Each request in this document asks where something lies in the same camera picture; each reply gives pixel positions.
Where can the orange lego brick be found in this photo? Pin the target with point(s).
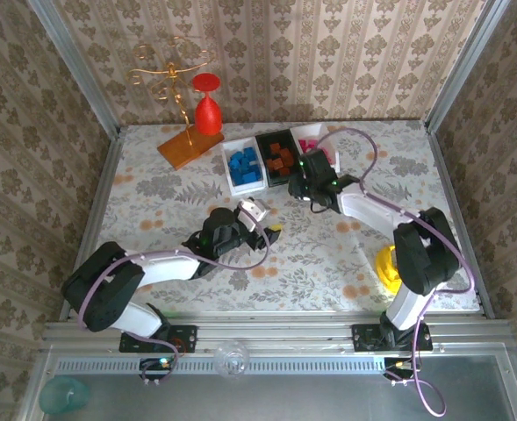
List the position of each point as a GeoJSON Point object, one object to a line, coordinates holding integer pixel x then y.
{"type": "Point", "coordinates": [275, 164]}
{"type": "Point", "coordinates": [289, 162]}
{"type": "Point", "coordinates": [275, 147]}
{"type": "Point", "coordinates": [284, 171]}
{"type": "Point", "coordinates": [286, 154]}

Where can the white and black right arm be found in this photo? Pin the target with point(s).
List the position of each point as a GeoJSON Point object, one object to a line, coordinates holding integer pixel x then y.
{"type": "Point", "coordinates": [425, 250]}

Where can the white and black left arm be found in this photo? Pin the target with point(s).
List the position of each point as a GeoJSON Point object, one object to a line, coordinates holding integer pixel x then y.
{"type": "Point", "coordinates": [104, 285]}

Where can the white plastic bin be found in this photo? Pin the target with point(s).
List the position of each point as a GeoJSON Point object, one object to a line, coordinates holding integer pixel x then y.
{"type": "Point", "coordinates": [315, 130]}
{"type": "Point", "coordinates": [249, 189]}

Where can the floral tablecloth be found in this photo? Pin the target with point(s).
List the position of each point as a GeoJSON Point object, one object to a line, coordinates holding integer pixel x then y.
{"type": "Point", "coordinates": [249, 289]}

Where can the black plastic bin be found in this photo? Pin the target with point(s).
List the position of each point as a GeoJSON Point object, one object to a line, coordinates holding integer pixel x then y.
{"type": "Point", "coordinates": [263, 149]}

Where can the red wine glass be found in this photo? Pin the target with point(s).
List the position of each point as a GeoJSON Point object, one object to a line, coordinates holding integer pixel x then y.
{"type": "Point", "coordinates": [208, 116]}

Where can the yellow plastic toy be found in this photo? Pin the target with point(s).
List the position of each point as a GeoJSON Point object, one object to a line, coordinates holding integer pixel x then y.
{"type": "Point", "coordinates": [386, 267]}

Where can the clear drinking glass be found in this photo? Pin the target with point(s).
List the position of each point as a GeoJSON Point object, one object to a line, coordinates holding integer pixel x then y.
{"type": "Point", "coordinates": [231, 359]}

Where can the small black controller board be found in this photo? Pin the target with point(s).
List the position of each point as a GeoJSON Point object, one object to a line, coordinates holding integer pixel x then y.
{"type": "Point", "coordinates": [398, 367]}
{"type": "Point", "coordinates": [155, 367]}

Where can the grey metal tray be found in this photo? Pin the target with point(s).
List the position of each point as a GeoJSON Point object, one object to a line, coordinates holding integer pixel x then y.
{"type": "Point", "coordinates": [284, 399]}

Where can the slotted metal strip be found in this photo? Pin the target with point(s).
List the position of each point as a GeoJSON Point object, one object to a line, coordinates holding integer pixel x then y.
{"type": "Point", "coordinates": [109, 365]}

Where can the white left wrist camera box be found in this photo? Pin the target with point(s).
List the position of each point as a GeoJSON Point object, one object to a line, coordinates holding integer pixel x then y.
{"type": "Point", "coordinates": [256, 212]}

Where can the aluminium front rail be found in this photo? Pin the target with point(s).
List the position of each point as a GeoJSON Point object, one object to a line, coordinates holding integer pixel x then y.
{"type": "Point", "coordinates": [275, 329]}

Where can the aluminium table side rail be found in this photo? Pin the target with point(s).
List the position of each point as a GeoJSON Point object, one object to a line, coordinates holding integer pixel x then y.
{"type": "Point", "coordinates": [460, 197]}
{"type": "Point", "coordinates": [93, 223]}

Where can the aluminium frame post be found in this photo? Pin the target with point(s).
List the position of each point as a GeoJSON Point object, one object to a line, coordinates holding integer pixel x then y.
{"type": "Point", "coordinates": [77, 70]}
{"type": "Point", "coordinates": [466, 66]}

